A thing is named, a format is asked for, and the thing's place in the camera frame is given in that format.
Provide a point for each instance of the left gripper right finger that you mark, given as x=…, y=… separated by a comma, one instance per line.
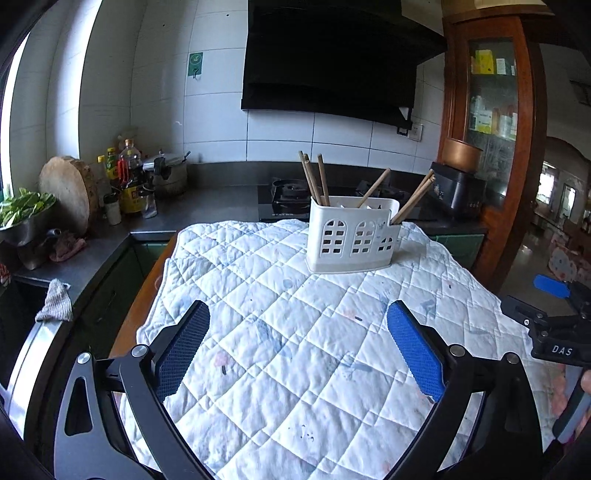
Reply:
x=505, y=440

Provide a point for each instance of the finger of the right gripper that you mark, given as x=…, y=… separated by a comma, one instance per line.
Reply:
x=552, y=286

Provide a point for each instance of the grey dish rag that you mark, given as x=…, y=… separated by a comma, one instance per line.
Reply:
x=57, y=306

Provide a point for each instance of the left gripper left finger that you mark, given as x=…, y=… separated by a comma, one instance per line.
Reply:
x=90, y=441

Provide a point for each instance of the wooden glass cabinet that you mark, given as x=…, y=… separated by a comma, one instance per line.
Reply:
x=496, y=100

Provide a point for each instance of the white quilted cloth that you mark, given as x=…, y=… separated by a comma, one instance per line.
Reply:
x=298, y=376

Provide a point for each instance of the white wall socket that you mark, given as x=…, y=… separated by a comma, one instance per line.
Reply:
x=416, y=132

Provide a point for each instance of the black range hood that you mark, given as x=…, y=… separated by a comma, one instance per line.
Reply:
x=356, y=59

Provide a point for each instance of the metal bowl with greens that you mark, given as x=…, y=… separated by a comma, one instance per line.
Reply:
x=25, y=216

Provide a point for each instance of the metal cooking pot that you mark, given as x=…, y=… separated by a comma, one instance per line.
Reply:
x=168, y=172

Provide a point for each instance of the small white jar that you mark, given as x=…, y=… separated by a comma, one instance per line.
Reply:
x=112, y=209

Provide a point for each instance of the white plastic utensil holder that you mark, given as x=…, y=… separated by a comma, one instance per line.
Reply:
x=346, y=237

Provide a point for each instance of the round wooden cutting board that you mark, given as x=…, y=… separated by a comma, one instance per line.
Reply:
x=72, y=183

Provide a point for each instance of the oil bottle yellow label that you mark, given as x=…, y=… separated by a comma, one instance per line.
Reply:
x=130, y=177

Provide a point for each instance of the light wooden chopstick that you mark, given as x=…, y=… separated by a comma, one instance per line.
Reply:
x=415, y=199

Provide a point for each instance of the black rice cooker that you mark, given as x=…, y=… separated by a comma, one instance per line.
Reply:
x=458, y=193

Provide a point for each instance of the copper pot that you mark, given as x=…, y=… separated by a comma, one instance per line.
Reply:
x=461, y=155

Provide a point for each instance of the green wall sticker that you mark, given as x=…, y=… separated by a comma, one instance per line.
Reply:
x=194, y=66

